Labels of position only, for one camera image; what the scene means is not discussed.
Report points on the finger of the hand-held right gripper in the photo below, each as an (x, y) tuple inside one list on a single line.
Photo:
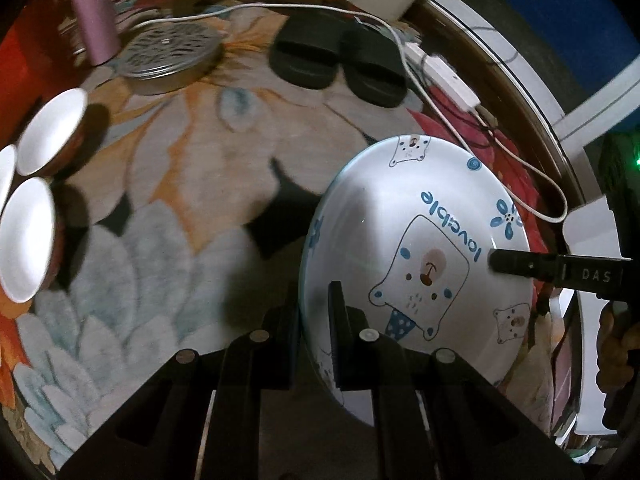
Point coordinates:
[(520, 264)]

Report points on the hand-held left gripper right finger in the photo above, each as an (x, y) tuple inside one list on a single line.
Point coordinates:
[(340, 332)]

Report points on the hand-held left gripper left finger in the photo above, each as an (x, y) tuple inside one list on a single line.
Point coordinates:
[(292, 340)]

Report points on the large white bear print plate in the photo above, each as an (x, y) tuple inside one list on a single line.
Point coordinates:
[(360, 220)]

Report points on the white bowl with red outside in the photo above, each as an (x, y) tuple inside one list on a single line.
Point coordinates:
[(50, 130), (25, 240), (6, 172)]

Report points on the person's right hand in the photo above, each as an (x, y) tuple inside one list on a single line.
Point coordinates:
[(614, 347)]

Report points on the white power strip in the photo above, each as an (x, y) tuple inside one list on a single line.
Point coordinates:
[(445, 77)]

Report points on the black slipper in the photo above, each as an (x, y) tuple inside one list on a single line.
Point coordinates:
[(300, 67), (375, 85)]

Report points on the blue cloth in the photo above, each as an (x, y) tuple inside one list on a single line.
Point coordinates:
[(565, 10)]

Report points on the round metal tin perforated lid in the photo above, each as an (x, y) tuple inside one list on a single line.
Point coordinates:
[(170, 50)]

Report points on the pink bottle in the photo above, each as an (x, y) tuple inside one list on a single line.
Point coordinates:
[(95, 20)]

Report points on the red bag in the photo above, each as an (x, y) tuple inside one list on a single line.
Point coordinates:
[(30, 65)]

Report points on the white furniture frame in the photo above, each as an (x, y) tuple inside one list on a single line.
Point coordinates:
[(550, 105)]

